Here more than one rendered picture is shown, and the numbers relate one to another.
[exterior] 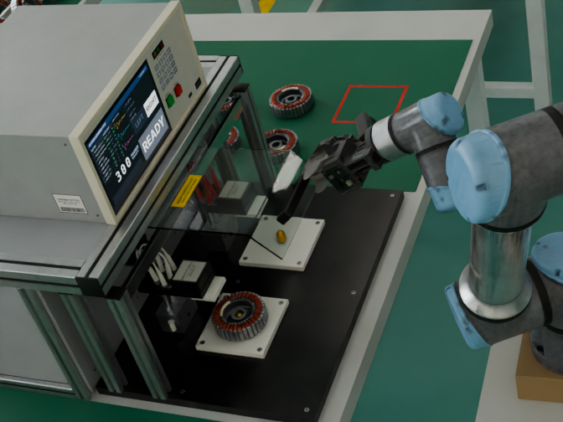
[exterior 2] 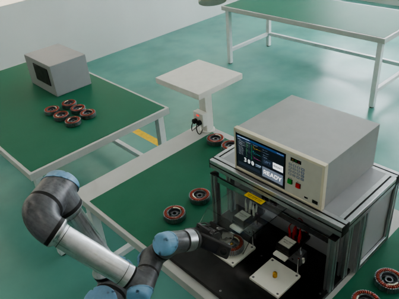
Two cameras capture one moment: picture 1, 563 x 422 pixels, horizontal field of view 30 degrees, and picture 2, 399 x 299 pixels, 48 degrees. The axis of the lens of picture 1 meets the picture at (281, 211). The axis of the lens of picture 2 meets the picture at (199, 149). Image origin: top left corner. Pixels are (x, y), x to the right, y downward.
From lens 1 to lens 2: 2.27 m
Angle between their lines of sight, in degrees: 82
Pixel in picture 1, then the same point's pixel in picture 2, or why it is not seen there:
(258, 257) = (269, 264)
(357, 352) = (190, 282)
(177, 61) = (306, 179)
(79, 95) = (266, 130)
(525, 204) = not seen: hidden behind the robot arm
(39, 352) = not seen: hidden behind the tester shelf
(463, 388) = not seen: outside the picture
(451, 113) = (157, 243)
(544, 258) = (102, 288)
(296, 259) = (256, 276)
